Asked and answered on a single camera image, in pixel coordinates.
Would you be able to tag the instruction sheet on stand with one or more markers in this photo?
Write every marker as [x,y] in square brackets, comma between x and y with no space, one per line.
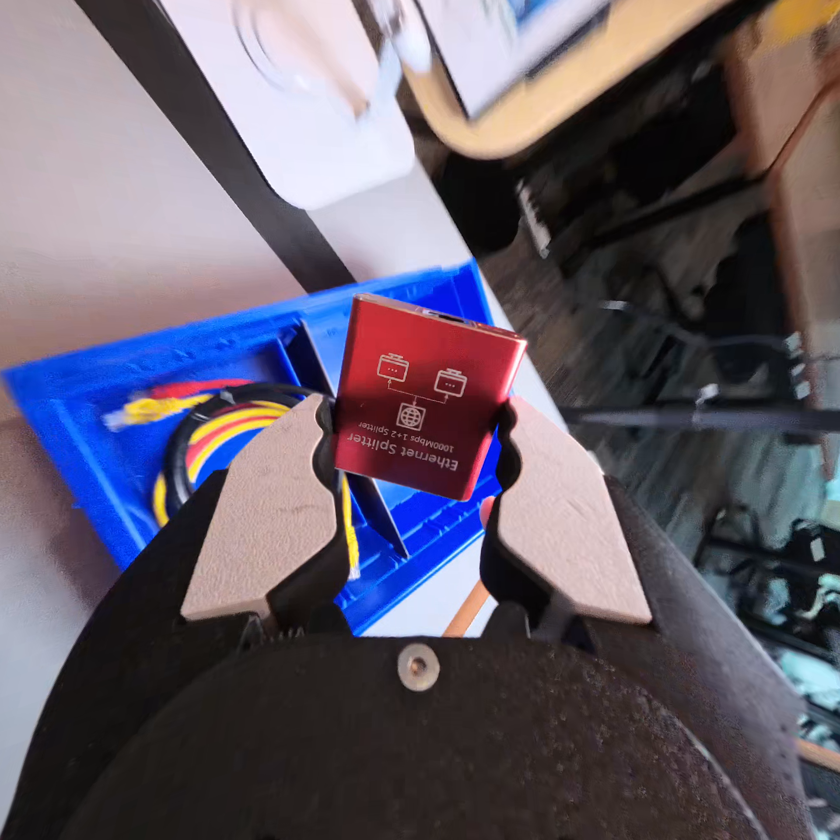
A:
[472,134]

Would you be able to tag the red ethernet splitter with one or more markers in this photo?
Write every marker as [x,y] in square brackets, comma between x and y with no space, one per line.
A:
[420,394]

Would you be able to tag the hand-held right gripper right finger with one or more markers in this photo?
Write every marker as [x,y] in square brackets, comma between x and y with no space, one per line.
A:
[571,525]

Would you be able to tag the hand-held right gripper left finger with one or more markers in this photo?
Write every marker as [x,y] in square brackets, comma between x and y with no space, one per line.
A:
[269,499]

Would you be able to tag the white stand base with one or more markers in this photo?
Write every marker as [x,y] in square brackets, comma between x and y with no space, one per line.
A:
[315,131]

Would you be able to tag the orange edged white table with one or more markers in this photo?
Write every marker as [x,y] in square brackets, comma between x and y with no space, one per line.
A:
[467,607]

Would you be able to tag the blue plastic bin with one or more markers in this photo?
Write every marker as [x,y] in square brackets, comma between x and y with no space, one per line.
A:
[85,407]

